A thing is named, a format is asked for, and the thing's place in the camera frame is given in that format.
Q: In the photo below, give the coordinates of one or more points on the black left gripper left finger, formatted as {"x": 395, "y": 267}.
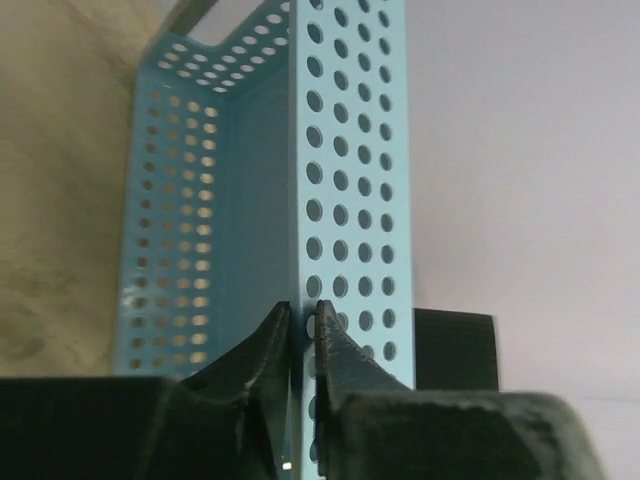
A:
{"x": 227, "y": 421}

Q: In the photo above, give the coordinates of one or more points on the light blue perforated basket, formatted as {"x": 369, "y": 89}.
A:
{"x": 270, "y": 165}

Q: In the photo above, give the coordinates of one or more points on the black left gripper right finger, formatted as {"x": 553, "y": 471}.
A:
{"x": 368, "y": 425}

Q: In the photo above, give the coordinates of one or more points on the large black ribbed bin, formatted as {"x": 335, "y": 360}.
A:
{"x": 455, "y": 351}

